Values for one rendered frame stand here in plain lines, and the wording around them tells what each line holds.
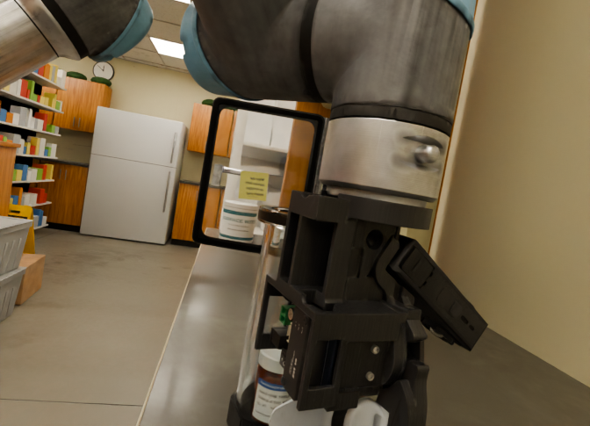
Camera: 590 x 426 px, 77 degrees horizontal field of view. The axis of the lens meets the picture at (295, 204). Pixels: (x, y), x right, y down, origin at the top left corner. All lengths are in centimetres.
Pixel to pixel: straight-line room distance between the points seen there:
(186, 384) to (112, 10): 48
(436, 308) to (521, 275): 73
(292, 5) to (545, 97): 86
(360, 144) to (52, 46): 48
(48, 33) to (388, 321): 52
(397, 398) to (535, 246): 77
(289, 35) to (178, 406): 38
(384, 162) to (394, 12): 8
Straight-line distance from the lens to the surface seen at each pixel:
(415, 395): 24
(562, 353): 93
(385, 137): 21
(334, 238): 21
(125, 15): 61
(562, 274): 93
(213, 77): 29
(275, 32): 25
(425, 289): 26
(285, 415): 30
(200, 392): 49
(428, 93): 22
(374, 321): 22
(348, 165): 21
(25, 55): 60
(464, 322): 30
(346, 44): 23
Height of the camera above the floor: 119
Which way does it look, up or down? 3 degrees down
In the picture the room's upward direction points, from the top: 10 degrees clockwise
